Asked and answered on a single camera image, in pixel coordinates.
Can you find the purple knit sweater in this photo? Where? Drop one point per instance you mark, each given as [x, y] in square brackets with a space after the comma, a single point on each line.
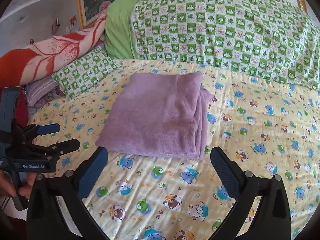
[159, 115]

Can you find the red white floral blanket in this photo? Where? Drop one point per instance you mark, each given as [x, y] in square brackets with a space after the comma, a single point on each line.
[41, 59]

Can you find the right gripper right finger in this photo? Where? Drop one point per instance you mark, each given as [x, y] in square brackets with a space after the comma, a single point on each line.
[272, 218]

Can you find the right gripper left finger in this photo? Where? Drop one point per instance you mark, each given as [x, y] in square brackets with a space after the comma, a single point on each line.
[44, 217]

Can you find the green checkered quilt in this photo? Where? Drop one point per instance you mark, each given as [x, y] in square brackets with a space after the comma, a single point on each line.
[270, 39]

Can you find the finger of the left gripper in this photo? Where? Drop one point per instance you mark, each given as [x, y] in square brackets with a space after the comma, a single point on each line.
[32, 131]
[33, 151]

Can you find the left hand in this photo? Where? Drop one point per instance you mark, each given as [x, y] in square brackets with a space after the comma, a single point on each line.
[7, 188]

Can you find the green checkered pillow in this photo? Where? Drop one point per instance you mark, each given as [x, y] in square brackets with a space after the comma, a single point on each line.
[84, 73]

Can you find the purple striped folded cloth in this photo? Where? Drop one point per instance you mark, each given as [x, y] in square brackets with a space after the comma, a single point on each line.
[42, 92]

